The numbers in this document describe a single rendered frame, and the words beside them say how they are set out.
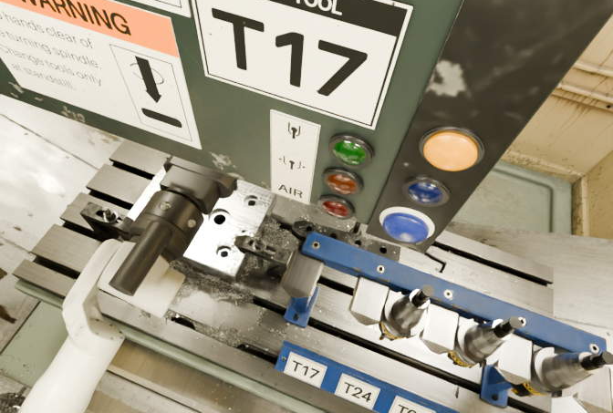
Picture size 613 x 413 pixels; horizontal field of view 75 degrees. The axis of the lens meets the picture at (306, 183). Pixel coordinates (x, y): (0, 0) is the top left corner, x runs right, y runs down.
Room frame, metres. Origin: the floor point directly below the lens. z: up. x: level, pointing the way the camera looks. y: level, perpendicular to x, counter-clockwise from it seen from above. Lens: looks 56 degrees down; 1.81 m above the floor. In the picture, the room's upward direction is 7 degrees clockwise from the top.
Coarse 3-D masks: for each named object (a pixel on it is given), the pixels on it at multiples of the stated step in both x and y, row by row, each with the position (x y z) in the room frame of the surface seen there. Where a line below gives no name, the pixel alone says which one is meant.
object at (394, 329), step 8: (392, 296) 0.21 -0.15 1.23; (400, 296) 0.21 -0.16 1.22; (392, 304) 0.20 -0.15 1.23; (384, 312) 0.18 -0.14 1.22; (424, 312) 0.19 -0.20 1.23; (384, 320) 0.18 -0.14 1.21; (392, 320) 0.17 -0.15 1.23; (424, 320) 0.18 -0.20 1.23; (392, 328) 0.16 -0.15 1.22; (400, 328) 0.16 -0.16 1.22; (408, 328) 0.16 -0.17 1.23; (416, 328) 0.16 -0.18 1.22; (408, 336) 0.16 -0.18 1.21
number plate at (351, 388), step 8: (344, 376) 0.13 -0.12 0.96; (344, 384) 0.12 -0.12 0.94; (352, 384) 0.12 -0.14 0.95; (360, 384) 0.12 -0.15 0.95; (368, 384) 0.12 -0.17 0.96; (336, 392) 0.10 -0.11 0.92; (344, 392) 0.11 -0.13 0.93; (352, 392) 0.11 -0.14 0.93; (360, 392) 0.11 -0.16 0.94; (368, 392) 0.11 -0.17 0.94; (376, 392) 0.11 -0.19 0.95; (352, 400) 0.09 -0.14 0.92; (360, 400) 0.10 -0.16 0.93; (368, 400) 0.10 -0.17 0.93
